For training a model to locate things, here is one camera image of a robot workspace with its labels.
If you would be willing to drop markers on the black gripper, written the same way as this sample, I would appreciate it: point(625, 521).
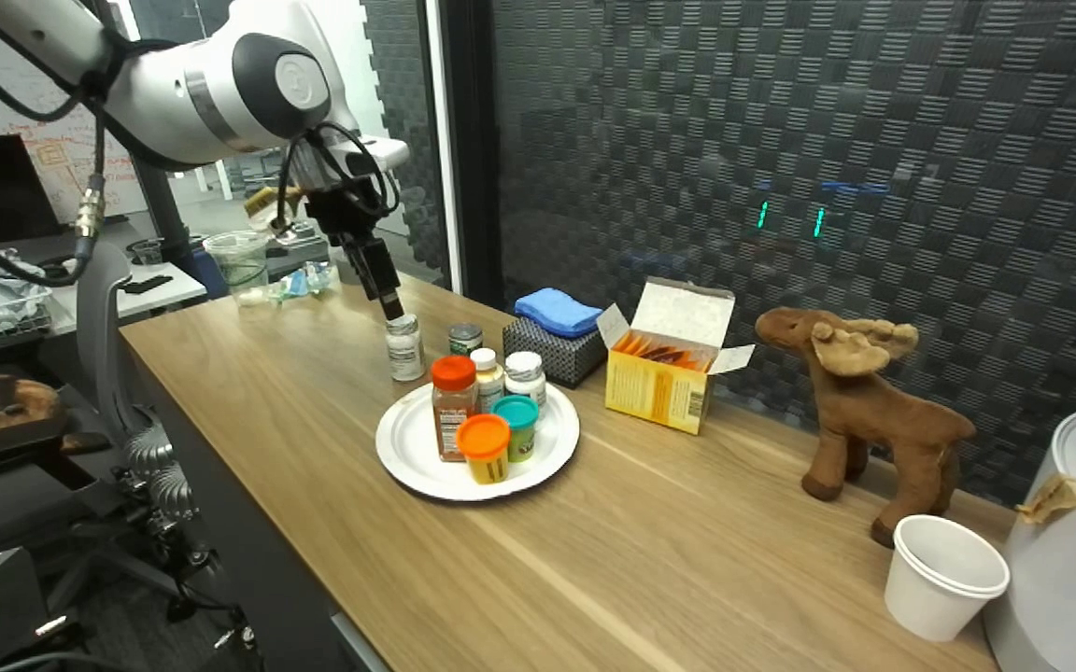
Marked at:
point(350, 217)

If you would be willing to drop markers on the white pill bottle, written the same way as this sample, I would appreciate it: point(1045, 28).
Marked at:
point(406, 348)

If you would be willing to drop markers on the small glass jar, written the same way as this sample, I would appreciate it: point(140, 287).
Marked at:
point(466, 337)

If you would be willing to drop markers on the orange lid spice jar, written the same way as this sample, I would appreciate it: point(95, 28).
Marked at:
point(455, 401)

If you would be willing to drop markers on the clear vitamin bottle white cap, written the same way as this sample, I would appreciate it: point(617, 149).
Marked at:
point(486, 374)

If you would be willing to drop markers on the white supplement bottle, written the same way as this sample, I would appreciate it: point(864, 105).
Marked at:
point(523, 374)

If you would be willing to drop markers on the orange lid play-doh tub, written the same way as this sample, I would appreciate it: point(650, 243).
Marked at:
point(483, 445)

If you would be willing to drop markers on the teal lid play-doh tub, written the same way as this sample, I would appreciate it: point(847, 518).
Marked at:
point(519, 412)

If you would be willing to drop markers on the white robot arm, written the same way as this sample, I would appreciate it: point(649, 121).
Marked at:
point(268, 78)

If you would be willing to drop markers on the white paper plate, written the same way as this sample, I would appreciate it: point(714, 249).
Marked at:
point(410, 450)

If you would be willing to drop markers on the brown plush moose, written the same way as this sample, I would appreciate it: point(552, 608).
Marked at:
point(861, 412)

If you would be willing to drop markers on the blue cloth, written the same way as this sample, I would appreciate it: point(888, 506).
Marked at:
point(557, 313)

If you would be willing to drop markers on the grey foam block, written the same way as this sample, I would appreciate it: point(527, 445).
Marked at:
point(568, 359)

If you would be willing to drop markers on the open yellow cardboard box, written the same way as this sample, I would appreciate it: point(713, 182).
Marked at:
point(661, 356)

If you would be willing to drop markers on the office chair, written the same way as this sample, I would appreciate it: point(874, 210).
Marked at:
point(34, 427)

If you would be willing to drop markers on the white paper cup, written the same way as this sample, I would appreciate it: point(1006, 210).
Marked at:
point(940, 577)

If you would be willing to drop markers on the large white bucket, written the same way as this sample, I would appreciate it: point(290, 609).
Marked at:
point(1031, 624)

